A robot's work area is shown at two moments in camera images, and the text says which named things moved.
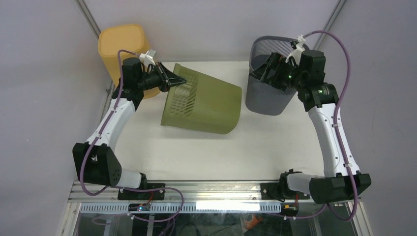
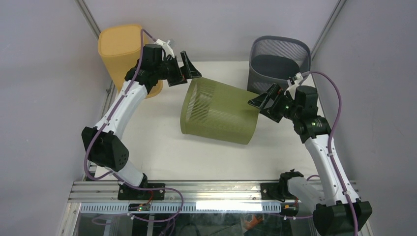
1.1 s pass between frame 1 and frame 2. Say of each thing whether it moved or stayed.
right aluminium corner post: stayed
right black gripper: moved
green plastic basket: moved
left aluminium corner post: stayed
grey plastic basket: stayed
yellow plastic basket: stayed
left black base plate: stayed
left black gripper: moved
